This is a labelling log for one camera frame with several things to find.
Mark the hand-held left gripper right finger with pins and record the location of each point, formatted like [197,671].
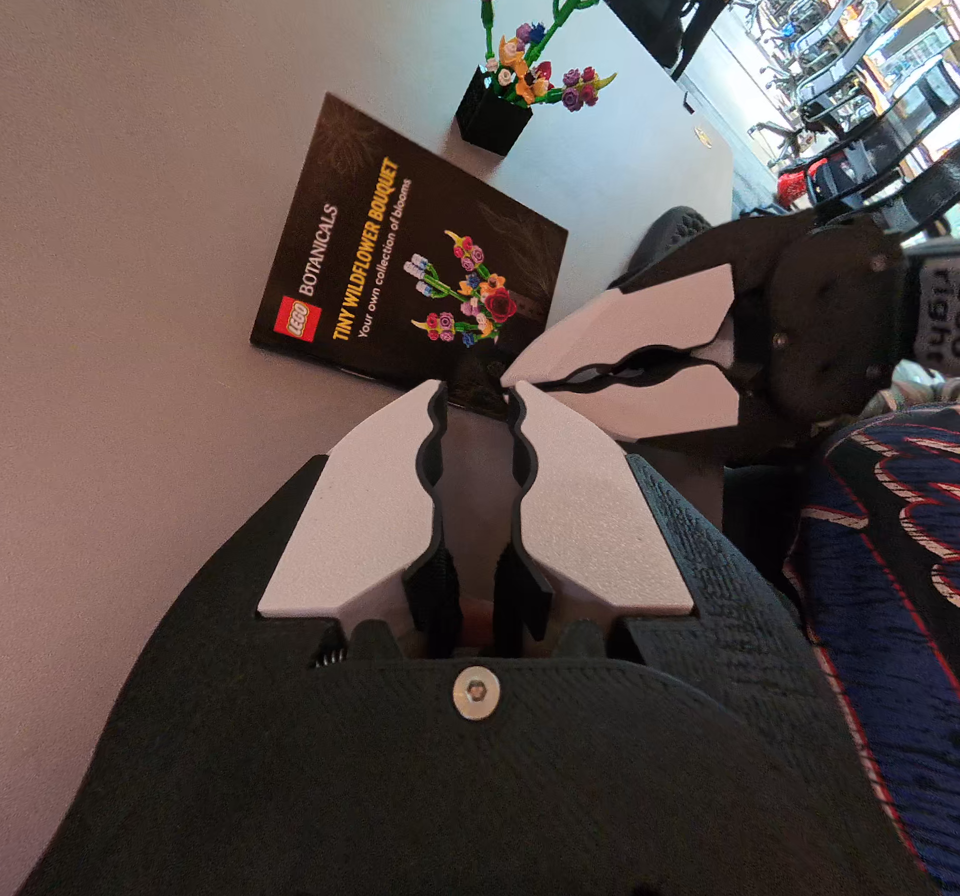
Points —
[600,536]

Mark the person's right forearm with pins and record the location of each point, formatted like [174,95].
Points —
[926,386]

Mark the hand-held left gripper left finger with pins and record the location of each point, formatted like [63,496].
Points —
[360,536]

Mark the black padded chair armrest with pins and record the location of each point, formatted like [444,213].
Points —
[667,236]

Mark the black office chair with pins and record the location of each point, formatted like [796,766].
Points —
[862,139]

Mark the lego instruction booklet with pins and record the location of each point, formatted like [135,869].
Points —
[360,251]

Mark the person's black lettered jersey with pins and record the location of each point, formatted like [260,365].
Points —
[885,611]

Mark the lego flower bouquet model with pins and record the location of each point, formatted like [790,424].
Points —
[491,116]

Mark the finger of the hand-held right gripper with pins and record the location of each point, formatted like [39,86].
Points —
[645,311]
[660,401]

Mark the person's left hand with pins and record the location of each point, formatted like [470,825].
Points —
[478,619]

